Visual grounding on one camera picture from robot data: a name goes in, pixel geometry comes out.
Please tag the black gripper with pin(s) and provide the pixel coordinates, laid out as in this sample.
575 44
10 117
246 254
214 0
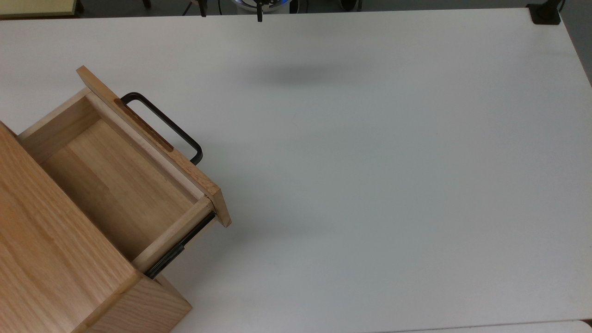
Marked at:
264 2

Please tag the light wooden drawer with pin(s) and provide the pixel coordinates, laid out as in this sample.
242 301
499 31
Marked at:
115 185

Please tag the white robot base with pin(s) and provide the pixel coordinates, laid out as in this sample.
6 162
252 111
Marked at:
245 4

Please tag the dark stand leg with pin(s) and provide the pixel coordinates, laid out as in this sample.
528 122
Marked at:
202 8

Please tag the yellowish side table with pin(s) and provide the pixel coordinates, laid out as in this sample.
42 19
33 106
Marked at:
37 6

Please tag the black table clamp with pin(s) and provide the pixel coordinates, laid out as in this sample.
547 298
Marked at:
545 14

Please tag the light wooden cabinet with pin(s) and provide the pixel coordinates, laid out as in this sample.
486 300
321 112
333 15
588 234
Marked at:
46 259

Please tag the black metal drawer slide rail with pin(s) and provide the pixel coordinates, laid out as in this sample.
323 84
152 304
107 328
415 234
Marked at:
178 252

